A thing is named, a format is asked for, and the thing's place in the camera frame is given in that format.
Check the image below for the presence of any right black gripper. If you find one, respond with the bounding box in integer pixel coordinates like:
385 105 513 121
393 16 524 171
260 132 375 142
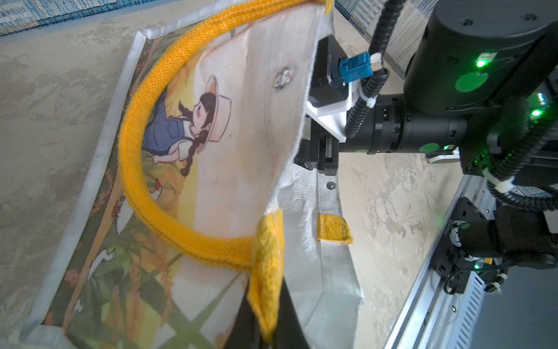
294 122 339 176

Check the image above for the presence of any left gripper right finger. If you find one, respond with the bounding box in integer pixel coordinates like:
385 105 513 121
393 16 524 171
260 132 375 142
274 279 310 349

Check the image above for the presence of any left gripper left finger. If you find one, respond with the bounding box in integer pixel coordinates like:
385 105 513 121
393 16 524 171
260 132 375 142
224 287 262 349

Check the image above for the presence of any white canvas tote bag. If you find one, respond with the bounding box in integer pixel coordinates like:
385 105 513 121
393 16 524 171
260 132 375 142
20 1 363 348

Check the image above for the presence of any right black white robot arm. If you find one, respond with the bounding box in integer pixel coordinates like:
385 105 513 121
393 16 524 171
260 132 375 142
294 1 557 273

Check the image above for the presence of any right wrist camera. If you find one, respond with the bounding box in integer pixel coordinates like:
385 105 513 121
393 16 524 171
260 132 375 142
304 34 384 143

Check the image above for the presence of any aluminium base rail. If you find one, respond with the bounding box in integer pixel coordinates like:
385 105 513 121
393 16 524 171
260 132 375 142
385 175 505 348

